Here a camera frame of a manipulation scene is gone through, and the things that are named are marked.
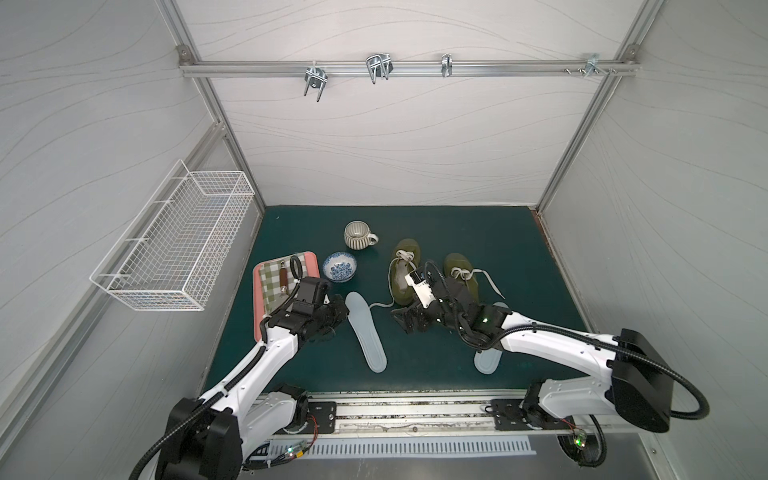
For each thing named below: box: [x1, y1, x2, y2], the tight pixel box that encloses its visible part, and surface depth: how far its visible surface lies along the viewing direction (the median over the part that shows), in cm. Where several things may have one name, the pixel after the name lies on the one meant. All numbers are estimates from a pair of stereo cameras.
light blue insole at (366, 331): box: [344, 291, 388, 374], surface depth 85 cm
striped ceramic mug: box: [344, 220, 379, 250], surface depth 107 cm
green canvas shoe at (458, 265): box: [443, 253, 480, 305], surface depth 97 cm
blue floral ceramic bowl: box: [322, 251, 357, 283], surface depth 103 cm
